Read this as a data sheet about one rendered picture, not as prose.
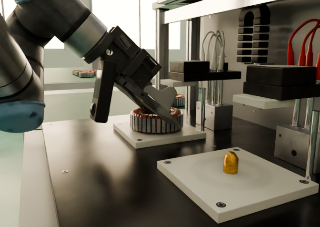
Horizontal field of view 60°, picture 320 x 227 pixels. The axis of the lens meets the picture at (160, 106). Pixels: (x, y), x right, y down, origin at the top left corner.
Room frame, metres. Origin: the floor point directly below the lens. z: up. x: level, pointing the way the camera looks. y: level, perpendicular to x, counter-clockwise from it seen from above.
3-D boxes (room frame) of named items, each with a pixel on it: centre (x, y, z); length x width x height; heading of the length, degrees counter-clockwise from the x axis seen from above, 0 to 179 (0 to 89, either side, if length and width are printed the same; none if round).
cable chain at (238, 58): (0.63, -0.21, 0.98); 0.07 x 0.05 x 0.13; 25
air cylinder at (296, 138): (0.41, -0.23, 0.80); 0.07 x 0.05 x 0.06; 25
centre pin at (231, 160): (0.35, -0.09, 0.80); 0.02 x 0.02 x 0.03
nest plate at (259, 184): (0.35, -0.09, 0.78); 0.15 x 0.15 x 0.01; 25
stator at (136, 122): (0.57, 0.01, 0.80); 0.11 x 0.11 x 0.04
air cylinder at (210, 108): (0.63, -0.12, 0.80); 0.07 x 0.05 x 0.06; 25
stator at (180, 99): (0.99, -0.04, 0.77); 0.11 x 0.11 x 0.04
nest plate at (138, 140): (0.57, 0.01, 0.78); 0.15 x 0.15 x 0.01; 25
